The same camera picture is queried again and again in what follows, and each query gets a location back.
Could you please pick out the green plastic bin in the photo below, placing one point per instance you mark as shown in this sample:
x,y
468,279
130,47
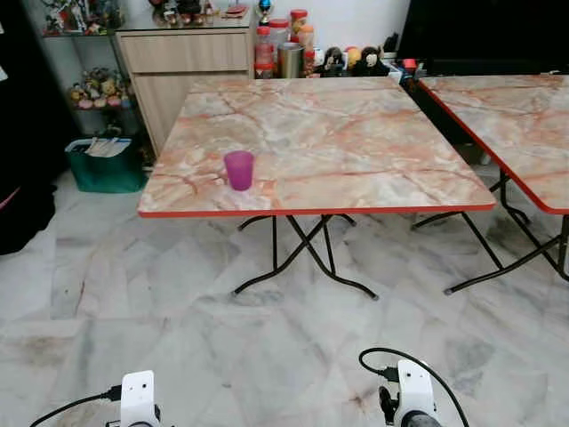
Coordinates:
x,y
107,173

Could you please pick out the purple plastic cup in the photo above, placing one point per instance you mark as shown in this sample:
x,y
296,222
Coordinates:
x,y
238,171

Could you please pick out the papers in bin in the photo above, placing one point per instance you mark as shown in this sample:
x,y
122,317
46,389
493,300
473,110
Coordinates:
x,y
107,147

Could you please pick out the large black object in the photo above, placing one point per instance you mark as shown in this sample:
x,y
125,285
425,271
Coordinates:
x,y
22,151

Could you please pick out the glass shelf with plush toys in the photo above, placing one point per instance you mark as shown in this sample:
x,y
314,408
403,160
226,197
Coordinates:
x,y
100,91

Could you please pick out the light wooden drawer cabinet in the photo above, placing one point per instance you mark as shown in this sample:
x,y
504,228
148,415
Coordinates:
x,y
182,76

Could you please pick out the small red box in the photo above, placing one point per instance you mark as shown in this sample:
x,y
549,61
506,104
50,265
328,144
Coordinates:
x,y
410,64

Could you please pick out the black toy figurine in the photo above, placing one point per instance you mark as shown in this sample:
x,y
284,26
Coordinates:
x,y
369,61
334,60

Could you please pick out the small red jar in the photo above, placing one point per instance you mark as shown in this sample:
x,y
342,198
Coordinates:
x,y
309,65

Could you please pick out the yellow toy figurine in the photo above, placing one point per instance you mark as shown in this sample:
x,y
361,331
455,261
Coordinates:
x,y
354,56

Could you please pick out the white toy figurine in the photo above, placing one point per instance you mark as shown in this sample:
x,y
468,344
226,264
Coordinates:
x,y
318,57

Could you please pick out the steel canister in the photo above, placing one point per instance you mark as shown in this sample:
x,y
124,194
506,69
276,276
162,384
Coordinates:
x,y
290,60

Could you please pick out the tall red-lid jar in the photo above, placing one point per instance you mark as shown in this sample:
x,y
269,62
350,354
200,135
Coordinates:
x,y
264,52

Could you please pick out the orange-lid jar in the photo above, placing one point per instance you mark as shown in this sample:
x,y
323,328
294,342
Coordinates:
x,y
306,37

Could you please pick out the clear red-lid jar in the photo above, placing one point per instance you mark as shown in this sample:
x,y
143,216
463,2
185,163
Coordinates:
x,y
279,32

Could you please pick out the black television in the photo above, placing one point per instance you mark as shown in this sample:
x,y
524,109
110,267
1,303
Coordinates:
x,y
484,28

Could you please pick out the red-lid jar with yellow contents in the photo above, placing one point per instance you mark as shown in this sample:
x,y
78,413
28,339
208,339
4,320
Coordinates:
x,y
298,17

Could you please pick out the red tray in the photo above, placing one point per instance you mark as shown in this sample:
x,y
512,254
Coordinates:
x,y
236,12

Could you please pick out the small trophy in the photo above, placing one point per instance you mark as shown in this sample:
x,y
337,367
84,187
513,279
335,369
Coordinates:
x,y
264,10

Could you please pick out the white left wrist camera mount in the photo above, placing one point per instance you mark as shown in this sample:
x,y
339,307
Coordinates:
x,y
140,398

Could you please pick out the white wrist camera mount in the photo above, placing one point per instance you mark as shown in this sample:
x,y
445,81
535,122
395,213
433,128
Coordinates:
x,y
140,398
415,387

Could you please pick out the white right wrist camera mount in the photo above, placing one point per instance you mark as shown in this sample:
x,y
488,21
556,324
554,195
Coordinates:
x,y
415,387

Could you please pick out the black metal table leg frame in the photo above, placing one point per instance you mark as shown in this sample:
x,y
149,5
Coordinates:
x,y
307,253
511,253

